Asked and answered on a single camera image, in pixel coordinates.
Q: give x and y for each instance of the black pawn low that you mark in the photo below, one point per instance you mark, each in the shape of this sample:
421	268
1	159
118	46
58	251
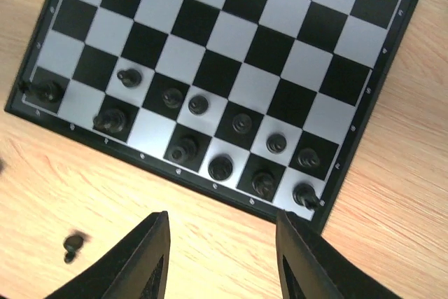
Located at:
198	105
130	78

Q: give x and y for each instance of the black piece lowest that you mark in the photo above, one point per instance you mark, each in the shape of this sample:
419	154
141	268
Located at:
110	120

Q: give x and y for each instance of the black pawn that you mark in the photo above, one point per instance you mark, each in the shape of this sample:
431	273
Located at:
304	195
72	244
276	143
172	98
308	158

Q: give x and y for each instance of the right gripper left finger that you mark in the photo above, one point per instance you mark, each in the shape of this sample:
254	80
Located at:
136	267

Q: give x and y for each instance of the black piece tall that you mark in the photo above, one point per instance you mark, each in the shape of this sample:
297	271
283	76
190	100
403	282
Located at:
242	123

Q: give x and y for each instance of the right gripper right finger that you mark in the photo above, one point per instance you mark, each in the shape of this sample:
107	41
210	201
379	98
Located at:
310	267

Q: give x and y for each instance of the black and silver chessboard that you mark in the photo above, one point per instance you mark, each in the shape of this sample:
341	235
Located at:
311	70

